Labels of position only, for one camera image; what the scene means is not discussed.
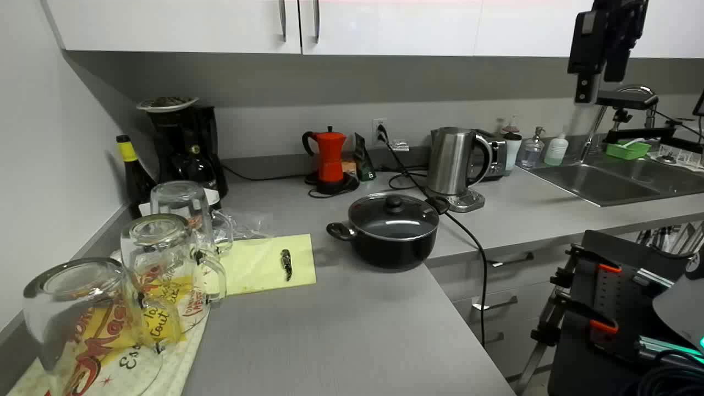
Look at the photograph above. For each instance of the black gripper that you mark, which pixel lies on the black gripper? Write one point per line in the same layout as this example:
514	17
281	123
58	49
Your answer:
624	13

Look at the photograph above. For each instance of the glass pot lid black knob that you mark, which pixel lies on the glass pot lid black knob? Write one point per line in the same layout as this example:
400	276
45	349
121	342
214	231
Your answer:
374	215

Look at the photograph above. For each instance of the red moka pot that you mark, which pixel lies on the red moka pot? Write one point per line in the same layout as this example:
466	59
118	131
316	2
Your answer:
330	155

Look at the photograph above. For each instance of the black cooking pot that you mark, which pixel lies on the black cooking pot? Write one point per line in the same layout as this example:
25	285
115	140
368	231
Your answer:
387	254

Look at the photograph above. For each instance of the green sponge holder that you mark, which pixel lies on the green sponge holder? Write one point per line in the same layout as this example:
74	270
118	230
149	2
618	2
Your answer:
627	150

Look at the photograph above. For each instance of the white dish soap bottle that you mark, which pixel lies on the white dish soap bottle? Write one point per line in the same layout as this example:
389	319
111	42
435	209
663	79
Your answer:
554	150

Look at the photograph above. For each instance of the clear soap dispenser bottle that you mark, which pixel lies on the clear soap dispenser bottle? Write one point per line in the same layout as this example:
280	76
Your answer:
532	152

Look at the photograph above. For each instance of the stainless steel sink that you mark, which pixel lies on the stainless steel sink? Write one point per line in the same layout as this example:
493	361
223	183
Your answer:
616	180

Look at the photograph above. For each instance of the silver toaster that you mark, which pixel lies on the silver toaster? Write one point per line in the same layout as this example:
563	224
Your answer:
503	155

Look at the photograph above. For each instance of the white cabinet door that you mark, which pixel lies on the white cabinet door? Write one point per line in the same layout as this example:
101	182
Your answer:
440	26
167	22

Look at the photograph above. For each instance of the stainless steel electric kettle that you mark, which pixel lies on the stainless steel electric kettle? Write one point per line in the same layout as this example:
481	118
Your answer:
449	156

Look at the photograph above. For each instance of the cutlery in drying rack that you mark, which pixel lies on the cutlery in drying rack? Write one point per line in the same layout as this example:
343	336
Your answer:
671	242

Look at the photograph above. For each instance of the kettle power base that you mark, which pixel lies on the kettle power base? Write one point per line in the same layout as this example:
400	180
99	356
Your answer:
462	202

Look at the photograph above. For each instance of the orange black clamp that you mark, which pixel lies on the orange black clamp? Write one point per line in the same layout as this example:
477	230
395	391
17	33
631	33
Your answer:
578	323
595	272

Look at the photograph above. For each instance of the black rounded plate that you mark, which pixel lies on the black rounded plate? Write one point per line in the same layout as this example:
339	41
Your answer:
682	309

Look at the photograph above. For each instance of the black robot cart panel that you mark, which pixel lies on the black robot cart panel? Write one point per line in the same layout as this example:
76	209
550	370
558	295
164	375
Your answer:
624	323

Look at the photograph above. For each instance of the clear plastic bag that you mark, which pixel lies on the clear plastic bag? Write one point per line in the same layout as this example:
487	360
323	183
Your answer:
244	224

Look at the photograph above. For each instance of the yellow sticky notepad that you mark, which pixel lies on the yellow sticky notepad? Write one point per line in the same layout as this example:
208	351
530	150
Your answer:
256	268

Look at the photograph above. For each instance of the black coffee maker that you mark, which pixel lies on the black coffee maker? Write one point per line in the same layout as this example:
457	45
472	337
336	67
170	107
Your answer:
187	147

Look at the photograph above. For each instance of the small upturned glass mug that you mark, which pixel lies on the small upturned glass mug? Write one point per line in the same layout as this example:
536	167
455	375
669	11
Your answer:
182	202

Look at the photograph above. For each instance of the dark wine bottle yellow cap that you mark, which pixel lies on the dark wine bottle yellow cap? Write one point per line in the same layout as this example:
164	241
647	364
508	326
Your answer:
134	176

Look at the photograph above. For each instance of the clear drinking glasses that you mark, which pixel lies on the clear drinking glasses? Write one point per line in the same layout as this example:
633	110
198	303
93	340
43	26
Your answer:
111	365

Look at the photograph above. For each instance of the large upturned drinking glass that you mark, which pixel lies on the large upturned drinking glass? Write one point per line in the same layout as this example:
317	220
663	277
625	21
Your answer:
74	315

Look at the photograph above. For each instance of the black camera on tripod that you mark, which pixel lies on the black camera on tripod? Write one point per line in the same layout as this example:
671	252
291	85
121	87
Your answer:
627	98

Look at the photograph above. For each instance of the white wall outlet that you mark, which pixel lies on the white wall outlet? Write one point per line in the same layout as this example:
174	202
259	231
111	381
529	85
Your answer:
378	128

